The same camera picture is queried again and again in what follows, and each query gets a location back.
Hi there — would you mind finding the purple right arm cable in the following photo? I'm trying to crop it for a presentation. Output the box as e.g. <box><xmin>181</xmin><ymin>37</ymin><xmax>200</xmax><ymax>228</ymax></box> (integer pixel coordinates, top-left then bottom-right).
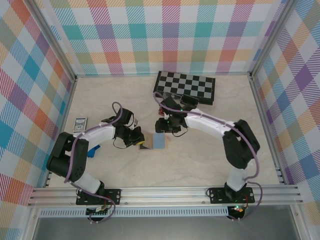
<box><xmin>152</xmin><ymin>91</ymin><xmax>263</xmax><ymax>222</ymax></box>

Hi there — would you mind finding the aluminium side rail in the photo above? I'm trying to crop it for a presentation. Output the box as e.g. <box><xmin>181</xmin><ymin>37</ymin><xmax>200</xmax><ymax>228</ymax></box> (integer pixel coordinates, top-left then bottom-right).
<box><xmin>249</xmin><ymin>76</ymin><xmax>287</xmax><ymax>186</ymax></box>
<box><xmin>43</xmin><ymin>77</ymin><xmax>78</xmax><ymax>188</ymax></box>

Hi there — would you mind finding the aluminium frame post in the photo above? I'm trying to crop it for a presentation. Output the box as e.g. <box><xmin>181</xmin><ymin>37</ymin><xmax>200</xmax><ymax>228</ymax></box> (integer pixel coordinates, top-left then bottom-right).
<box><xmin>29</xmin><ymin>0</ymin><xmax>78</xmax><ymax>83</ymax></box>
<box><xmin>249</xmin><ymin>0</ymin><xmax>302</xmax><ymax>81</ymax></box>

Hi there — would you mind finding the thin black right camera cable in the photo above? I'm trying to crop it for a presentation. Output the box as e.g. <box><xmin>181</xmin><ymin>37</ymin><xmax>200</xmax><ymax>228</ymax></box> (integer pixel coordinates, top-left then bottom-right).
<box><xmin>174</xmin><ymin>126</ymin><xmax>189</xmax><ymax>138</ymax></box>

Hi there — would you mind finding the grey metal panel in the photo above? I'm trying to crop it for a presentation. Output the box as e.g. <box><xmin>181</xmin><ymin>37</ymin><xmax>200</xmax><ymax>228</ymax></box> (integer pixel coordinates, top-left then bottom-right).
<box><xmin>32</xmin><ymin>216</ymin><xmax>301</xmax><ymax>240</ymax></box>

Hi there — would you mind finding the blue playing card deck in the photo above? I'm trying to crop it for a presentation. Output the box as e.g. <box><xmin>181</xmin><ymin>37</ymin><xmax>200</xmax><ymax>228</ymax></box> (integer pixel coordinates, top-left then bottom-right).
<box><xmin>72</xmin><ymin>116</ymin><xmax>89</xmax><ymax>133</ymax></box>

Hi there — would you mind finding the thin black left camera cable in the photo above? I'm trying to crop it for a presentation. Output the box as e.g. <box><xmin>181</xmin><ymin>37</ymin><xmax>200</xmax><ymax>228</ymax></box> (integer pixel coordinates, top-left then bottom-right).
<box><xmin>112</xmin><ymin>138</ymin><xmax>128</xmax><ymax>150</ymax></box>

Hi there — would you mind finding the aluminium mounting rail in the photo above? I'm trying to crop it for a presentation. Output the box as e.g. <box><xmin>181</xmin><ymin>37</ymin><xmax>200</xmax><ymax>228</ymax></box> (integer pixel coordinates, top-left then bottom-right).
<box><xmin>27</xmin><ymin>186</ymin><xmax>302</xmax><ymax>208</ymax></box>

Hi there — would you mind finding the thin black camera cable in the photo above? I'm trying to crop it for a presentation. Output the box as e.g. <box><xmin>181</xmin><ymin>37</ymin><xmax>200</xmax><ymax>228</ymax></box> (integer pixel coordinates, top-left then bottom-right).
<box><xmin>112</xmin><ymin>138</ymin><xmax>128</xmax><ymax>150</ymax></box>
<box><xmin>174</xmin><ymin>126</ymin><xmax>189</xmax><ymax>138</ymax></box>

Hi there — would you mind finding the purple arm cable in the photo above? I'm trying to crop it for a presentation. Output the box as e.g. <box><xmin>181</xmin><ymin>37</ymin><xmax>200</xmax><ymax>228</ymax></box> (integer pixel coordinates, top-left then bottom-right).
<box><xmin>63</xmin><ymin>101</ymin><xmax>126</xmax><ymax>224</ymax></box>
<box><xmin>152</xmin><ymin>91</ymin><xmax>263</xmax><ymax>222</ymax></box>

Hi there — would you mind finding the blue plastic object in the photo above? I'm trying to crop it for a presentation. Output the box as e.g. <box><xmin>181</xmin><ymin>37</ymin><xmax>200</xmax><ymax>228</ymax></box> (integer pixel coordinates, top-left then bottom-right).
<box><xmin>87</xmin><ymin>144</ymin><xmax>101</xmax><ymax>159</ymax></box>

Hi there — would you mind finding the slotted grey cable duct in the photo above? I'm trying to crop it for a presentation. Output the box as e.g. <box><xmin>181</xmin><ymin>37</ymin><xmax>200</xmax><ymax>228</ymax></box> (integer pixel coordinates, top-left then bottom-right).
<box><xmin>39</xmin><ymin>209</ymin><xmax>230</xmax><ymax>218</ymax></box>

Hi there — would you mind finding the black grey folding chessboard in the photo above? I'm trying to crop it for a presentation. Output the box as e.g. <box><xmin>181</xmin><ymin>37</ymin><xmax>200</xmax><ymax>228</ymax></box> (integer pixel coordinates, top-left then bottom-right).
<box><xmin>152</xmin><ymin>70</ymin><xmax>216</xmax><ymax>106</ymax></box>

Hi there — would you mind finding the clear acrylic card box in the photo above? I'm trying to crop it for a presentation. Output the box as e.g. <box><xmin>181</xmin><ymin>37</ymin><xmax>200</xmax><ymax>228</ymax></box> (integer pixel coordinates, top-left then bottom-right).
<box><xmin>158</xmin><ymin>91</ymin><xmax>201</xmax><ymax>118</ymax></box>

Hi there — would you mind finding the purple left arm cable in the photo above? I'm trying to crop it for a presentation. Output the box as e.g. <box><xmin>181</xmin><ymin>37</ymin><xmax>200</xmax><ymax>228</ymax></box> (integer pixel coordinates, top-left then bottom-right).
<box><xmin>63</xmin><ymin>101</ymin><xmax>126</xmax><ymax>224</ymax></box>

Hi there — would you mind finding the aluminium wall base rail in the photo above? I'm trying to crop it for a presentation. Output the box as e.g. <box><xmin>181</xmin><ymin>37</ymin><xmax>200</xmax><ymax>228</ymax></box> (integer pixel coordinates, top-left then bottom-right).
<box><xmin>74</xmin><ymin>71</ymin><xmax>253</xmax><ymax>79</ymax></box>

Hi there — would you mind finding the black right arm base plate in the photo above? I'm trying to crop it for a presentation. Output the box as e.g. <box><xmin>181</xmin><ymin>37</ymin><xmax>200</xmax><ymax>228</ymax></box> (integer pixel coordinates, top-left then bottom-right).
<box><xmin>206</xmin><ymin>186</ymin><xmax>255</xmax><ymax>205</ymax></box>

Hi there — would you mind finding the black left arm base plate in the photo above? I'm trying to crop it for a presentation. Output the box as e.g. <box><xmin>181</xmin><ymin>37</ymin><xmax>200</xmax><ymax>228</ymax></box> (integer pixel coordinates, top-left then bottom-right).
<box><xmin>75</xmin><ymin>188</ymin><xmax>123</xmax><ymax>206</ymax></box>

